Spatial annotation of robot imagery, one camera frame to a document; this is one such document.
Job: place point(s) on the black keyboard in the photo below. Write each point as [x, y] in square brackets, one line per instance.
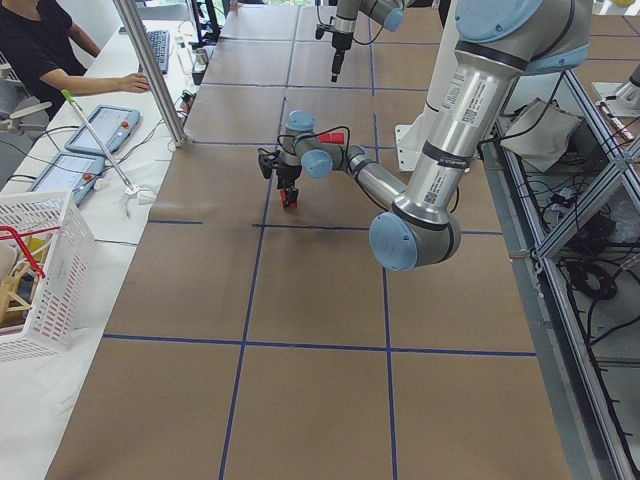
[160, 45]

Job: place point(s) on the red block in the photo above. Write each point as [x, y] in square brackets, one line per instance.
[289, 199]
[334, 137]

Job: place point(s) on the lower teach pendant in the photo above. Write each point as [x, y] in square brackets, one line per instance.
[73, 172]

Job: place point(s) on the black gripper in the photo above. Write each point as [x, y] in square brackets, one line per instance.
[339, 42]
[287, 176]

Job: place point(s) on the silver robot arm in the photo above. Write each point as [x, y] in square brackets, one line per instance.
[498, 43]
[389, 14]

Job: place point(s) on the aluminium frame post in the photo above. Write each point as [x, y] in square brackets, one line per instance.
[138, 36]

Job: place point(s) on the white plastic basket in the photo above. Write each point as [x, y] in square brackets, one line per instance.
[40, 292]

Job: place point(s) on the seated person dark shirt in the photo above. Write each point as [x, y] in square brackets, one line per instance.
[37, 39]

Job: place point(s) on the upper teach pendant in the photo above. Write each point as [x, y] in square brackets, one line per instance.
[113, 125]

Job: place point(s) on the person's right hand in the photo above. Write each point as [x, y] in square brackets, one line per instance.
[134, 83]

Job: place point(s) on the small metal cup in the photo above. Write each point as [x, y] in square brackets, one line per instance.
[200, 61]

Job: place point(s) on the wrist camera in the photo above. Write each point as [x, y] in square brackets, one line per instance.
[322, 29]
[268, 162]

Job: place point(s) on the teach pendant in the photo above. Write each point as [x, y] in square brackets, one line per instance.
[73, 172]
[113, 125]

